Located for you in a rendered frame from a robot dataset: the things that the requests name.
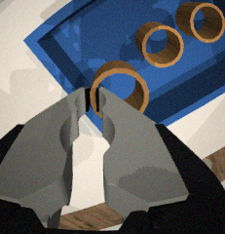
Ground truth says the blue open crate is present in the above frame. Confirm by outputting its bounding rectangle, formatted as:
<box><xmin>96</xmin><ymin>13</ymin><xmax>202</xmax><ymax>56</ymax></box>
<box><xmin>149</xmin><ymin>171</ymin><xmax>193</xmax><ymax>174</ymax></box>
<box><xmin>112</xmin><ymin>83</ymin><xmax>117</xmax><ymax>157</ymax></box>
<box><xmin>23</xmin><ymin>0</ymin><xmax>225</xmax><ymax>127</ymax></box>

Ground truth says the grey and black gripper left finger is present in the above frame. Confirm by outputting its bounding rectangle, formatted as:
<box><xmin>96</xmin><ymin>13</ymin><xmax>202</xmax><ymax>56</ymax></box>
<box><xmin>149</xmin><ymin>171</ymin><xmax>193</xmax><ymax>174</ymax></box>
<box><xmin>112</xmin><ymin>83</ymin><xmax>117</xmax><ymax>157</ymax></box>
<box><xmin>0</xmin><ymin>87</ymin><xmax>91</xmax><ymax>229</ymax></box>

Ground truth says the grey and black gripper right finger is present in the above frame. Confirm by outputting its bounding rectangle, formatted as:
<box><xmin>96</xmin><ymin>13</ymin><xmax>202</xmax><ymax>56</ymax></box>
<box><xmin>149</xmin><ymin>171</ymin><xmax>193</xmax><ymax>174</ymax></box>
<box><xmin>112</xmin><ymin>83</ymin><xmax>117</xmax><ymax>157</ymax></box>
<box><xmin>96</xmin><ymin>87</ymin><xmax>225</xmax><ymax>234</ymax></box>

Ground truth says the bronze bushing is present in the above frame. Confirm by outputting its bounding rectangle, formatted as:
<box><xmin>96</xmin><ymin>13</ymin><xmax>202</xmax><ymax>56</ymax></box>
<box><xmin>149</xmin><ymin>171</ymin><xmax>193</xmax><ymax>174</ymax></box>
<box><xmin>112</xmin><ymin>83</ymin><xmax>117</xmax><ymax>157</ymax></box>
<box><xmin>90</xmin><ymin>60</ymin><xmax>149</xmax><ymax>119</ymax></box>
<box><xmin>135</xmin><ymin>21</ymin><xmax>184</xmax><ymax>67</ymax></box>
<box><xmin>175</xmin><ymin>2</ymin><xmax>225</xmax><ymax>43</ymax></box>

